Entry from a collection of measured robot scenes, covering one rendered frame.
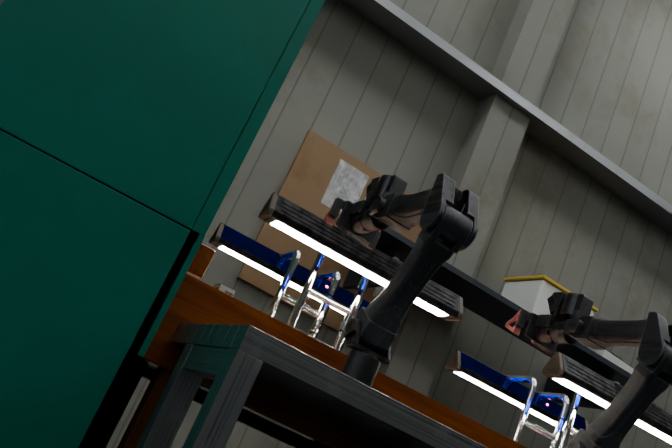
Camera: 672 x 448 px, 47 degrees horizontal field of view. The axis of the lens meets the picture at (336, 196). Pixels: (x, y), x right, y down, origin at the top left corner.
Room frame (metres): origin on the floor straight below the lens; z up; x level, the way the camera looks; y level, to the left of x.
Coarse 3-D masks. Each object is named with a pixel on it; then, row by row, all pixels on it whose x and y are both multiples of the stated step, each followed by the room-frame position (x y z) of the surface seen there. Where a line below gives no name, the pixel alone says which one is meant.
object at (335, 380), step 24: (192, 336) 1.43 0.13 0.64; (216, 336) 1.29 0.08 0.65; (240, 336) 1.18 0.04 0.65; (264, 336) 1.18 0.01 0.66; (264, 360) 1.18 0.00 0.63; (288, 360) 1.19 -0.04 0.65; (312, 360) 1.21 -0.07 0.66; (264, 384) 1.56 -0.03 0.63; (288, 384) 1.35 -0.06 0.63; (312, 384) 1.21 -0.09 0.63; (336, 384) 1.22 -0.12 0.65; (360, 384) 1.24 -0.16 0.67; (312, 408) 1.61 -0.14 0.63; (336, 408) 1.39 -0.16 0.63; (360, 408) 1.24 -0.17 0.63; (384, 408) 1.26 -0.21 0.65; (408, 408) 1.27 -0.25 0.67; (360, 432) 1.66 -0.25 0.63; (384, 432) 1.43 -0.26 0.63; (408, 432) 1.27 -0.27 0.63; (432, 432) 1.29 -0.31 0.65; (456, 432) 1.30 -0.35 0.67
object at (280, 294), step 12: (288, 252) 2.43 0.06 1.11; (300, 252) 2.37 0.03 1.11; (288, 276) 2.35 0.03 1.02; (324, 276) 2.50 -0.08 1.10; (336, 276) 2.39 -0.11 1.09; (336, 288) 2.41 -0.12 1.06; (276, 300) 2.35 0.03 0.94; (288, 300) 2.36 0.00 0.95; (312, 312) 2.39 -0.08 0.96; (324, 312) 2.39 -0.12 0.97; (312, 324) 2.40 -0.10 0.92
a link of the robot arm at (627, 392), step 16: (640, 368) 1.57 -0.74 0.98; (656, 368) 1.53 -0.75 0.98; (640, 384) 1.56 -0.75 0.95; (656, 384) 1.55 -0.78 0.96; (624, 400) 1.59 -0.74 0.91; (640, 400) 1.57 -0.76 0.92; (608, 416) 1.62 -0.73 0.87; (624, 416) 1.59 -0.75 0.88; (592, 432) 1.64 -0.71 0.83; (608, 432) 1.62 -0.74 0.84; (624, 432) 1.62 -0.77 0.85
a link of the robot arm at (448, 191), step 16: (432, 192) 1.36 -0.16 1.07; (448, 192) 1.33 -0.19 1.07; (464, 192) 1.38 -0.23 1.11; (384, 208) 1.55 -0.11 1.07; (400, 208) 1.50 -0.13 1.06; (416, 208) 1.45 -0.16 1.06; (432, 208) 1.33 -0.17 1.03; (464, 208) 1.39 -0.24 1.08; (400, 224) 1.55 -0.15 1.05; (432, 224) 1.32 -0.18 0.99
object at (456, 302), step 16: (272, 208) 1.88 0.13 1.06; (288, 208) 1.90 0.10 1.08; (288, 224) 1.89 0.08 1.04; (304, 224) 1.91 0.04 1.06; (320, 224) 1.93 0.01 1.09; (320, 240) 1.92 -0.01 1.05; (336, 240) 1.93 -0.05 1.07; (352, 240) 1.96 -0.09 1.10; (352, 256) 1.94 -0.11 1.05; (368, 256) 1.97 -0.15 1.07; (384, 256) 2.00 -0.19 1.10; (384, 272) 1.97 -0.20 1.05; (432, 288) 2.03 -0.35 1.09; (432, 304) 2.02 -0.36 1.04; (448, 304) 2.03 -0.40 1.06; (448, 320) 2.10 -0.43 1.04
